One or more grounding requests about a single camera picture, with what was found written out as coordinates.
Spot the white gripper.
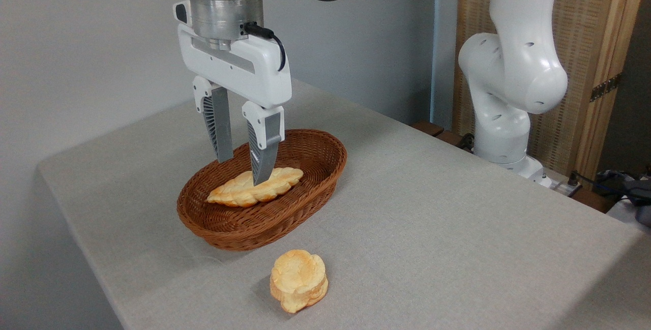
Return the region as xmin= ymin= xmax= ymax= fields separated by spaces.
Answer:
xmin=173 ymin=1 xmax=293 ymax=187

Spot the long braided bread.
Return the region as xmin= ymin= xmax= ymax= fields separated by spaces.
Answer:
xmin=205 ymin=167 xmax=305 ymax=208

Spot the round golden bread roll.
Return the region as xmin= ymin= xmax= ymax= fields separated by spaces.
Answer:
xmin=269 ymin=249 xmax=330 ymax=314

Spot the brown wicker oval basket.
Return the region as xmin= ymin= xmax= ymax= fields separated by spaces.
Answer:
xmin=176 ymin=128 xmax=348 ymax=252

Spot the grey tablecloth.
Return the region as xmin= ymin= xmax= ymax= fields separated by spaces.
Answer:
xmin=37 ymin=77 xmax=651 ymax=330

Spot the white power strip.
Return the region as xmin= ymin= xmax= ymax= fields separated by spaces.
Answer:
xmin=551 ymin=178 xmax=582 ymax=197

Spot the wooden woven folding screen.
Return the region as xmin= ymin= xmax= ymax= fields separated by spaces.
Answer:
xmin=452 ymin=0 xmax=651 ymax=184

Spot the metal screen hinge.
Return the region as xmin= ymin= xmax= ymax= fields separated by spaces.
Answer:
xmin=589 ymin=73 xmax=623 ymax=103

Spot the dark grey fabric bundle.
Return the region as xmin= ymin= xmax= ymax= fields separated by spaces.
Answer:
xmin=594 ymin=168 xmax=651 ymax=228

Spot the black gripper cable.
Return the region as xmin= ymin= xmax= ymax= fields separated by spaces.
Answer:
xmin=243 ymin=22 xmax=287 ymax=73

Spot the black power cable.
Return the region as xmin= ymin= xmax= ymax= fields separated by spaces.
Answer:
xmin=568 ymin=169 xmax=651 ymax=203

